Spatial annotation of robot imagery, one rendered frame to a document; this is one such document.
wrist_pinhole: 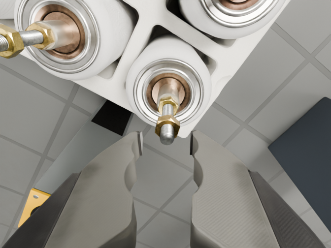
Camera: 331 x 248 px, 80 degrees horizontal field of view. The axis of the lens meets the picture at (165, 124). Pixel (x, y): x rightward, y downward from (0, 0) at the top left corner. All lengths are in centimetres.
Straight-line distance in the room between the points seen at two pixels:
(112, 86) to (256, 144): 43
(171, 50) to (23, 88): 45
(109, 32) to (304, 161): 46
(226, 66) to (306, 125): 34
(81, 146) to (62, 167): 5
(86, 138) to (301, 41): 46
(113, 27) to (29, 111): 43
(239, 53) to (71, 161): 26
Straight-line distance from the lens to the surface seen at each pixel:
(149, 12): 28
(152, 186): 66
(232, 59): 29
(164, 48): 21
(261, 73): 51
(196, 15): 21
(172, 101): 18
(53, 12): 23
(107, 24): 22
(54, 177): 26
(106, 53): 22
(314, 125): 57
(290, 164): 55
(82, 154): 30
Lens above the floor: 45
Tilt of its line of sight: 62 degrees down
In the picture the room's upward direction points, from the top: 177 degrees counter-clockwise
